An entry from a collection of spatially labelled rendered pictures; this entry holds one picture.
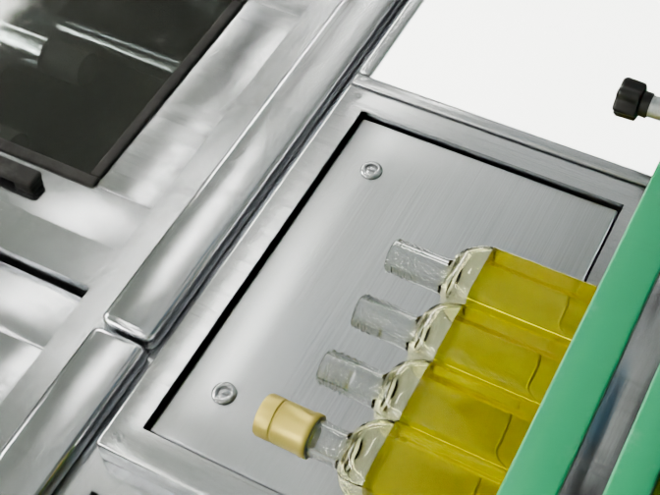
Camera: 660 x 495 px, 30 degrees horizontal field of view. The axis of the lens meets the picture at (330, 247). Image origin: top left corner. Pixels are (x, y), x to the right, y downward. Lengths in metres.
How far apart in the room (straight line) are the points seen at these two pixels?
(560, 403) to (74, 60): 0.83
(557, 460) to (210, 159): 0.63
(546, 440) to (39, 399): 0.52
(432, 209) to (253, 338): 0.22
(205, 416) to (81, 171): 0.35
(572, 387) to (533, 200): 0.45
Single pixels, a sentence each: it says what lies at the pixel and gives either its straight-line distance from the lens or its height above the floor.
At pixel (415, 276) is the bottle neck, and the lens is 0.98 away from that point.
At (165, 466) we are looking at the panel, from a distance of 1.05.
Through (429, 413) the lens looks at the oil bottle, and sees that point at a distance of 0.89.
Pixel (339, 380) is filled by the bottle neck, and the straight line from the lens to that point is 0.92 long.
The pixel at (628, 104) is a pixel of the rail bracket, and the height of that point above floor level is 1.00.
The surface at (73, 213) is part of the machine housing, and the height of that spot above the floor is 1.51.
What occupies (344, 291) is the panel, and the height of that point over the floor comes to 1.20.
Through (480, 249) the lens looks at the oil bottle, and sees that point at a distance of 0.97.
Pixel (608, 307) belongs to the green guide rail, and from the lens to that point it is 0.81.
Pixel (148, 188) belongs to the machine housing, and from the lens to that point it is 1.28.
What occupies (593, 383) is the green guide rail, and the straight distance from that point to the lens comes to 0.78.
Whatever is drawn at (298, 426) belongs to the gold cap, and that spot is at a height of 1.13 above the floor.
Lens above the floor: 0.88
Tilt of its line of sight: 18 degrees up
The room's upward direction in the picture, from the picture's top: 68 degrees counter-clockwise
